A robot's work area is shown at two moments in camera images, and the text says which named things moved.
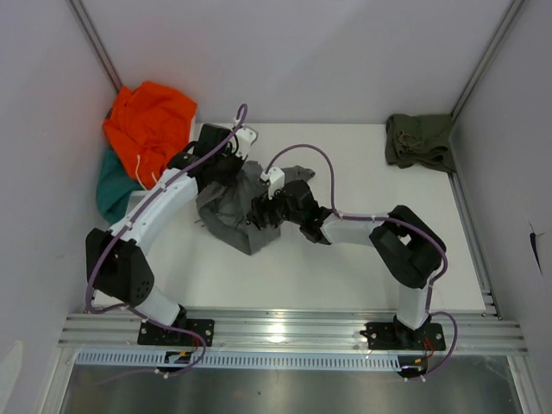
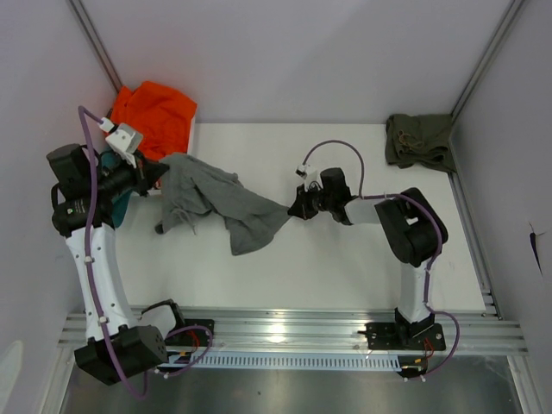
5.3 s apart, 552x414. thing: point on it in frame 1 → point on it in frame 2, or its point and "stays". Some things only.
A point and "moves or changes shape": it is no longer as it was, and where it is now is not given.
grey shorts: [224, 207] moves or changes shape
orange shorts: [147, 127] stays
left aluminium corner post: [84, 22] stays
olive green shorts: [419, 140] stays
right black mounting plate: [392, 336] stays
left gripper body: [229, 166] → [119, 178]
